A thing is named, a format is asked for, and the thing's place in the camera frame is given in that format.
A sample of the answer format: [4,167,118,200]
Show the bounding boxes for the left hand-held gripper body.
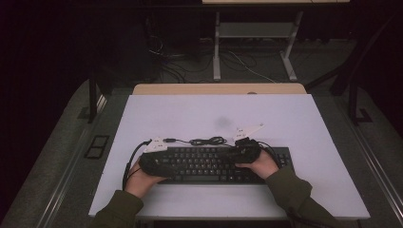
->
[138,136,169,177]

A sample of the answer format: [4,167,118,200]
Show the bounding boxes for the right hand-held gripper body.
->
[232,123,265,164]

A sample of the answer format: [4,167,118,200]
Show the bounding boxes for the black keyboard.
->
[158,145,294,185]

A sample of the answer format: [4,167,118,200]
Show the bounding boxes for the person's right hand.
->
[236,150,279,181]

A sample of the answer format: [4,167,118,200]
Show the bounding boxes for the person's left hand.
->
[125,160,167,200]

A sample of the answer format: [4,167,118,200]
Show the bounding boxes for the white board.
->
[88,93,371,220]

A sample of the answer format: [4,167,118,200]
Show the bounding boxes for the black floor outlet plate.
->
[84,135,110,160]

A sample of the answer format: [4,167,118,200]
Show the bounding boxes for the wooden table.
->
[132,83,308,96]

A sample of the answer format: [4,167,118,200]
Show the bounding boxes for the black metal stand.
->
[305,12,400,126]
[87,72,113,124]

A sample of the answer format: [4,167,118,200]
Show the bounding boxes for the light desk top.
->
[201,0,351,5]

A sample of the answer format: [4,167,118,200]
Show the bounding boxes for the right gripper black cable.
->
[256,141,321,228]

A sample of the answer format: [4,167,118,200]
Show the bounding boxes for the black keyboard cable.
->
[163,136,237,148]

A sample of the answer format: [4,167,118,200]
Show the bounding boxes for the black floor cables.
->
[146,34,255,84]

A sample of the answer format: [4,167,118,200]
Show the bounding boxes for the white floor cable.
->
[227,50,277,84]

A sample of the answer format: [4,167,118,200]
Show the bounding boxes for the metal floor rail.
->
[336,101,403,219]
[37,94,107,228]

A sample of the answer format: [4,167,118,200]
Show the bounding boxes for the white metal desk frame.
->
[212,11,304,82]

